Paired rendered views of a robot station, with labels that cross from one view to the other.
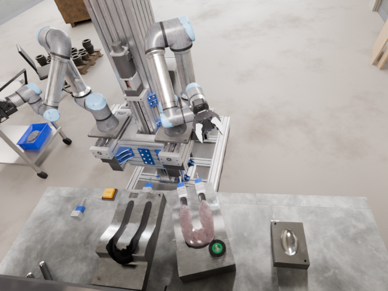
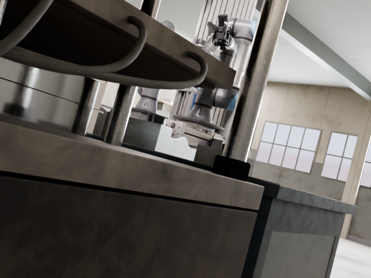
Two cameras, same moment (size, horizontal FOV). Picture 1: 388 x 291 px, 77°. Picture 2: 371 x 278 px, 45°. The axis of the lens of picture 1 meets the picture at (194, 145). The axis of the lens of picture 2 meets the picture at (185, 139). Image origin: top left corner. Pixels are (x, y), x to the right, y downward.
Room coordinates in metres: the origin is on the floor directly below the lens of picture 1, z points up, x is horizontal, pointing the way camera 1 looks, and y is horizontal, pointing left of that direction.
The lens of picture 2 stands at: (-1.27, -0.83, 0.80)
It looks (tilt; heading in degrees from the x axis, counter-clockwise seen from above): 3 degrees up; 22
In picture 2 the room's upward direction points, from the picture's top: 15 degrees clockwise
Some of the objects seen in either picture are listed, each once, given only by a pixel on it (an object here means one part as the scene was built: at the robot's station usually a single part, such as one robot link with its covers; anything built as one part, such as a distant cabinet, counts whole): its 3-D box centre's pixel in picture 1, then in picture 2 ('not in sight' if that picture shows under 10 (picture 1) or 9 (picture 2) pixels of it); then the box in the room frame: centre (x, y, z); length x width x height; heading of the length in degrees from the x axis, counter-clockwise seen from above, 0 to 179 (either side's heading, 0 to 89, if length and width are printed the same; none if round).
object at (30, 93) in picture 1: (29, 92); not in sight; (1.30, 0.84, 1.43); 0.11 x 0.08 x 0.09; 132
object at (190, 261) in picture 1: (198, 224); (154, 138); (0.60, 0.06, 0.86); 0.50 x 0.26 x 0.11; 1
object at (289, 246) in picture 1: (288, 243); (224, 160); (0.41, -0.35, 0.84); 0.20 x 0.15 x 0.07; 163
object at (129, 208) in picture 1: (130, 227); not in sight; (0.64, 0.42, 0.92); 0.35 x 0.16 x 0.09; 163
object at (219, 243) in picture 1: (217, 249); (155, 119); (0.43, 0.00, 0.93); 0.08 x 0.08 x 0.04
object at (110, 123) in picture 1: (105, 119); (147, 104); (1.38, 0.55, 1.09); 0.15 x 0.15 x 0.10
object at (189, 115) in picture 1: (194, 112); (221, 64); (0.93, -0.04, 1.34); 0.11 x 0.08 x 0.11; 93
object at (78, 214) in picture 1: (80, 208); not in sight; (0.89, 0.77, 0.83); 0.13 x 0.05 x 0.05; 165
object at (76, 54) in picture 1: (66, 55); not in sight; (4.92, 2.05, 0.20); 1.11 x 0.78 x 0.40; 66
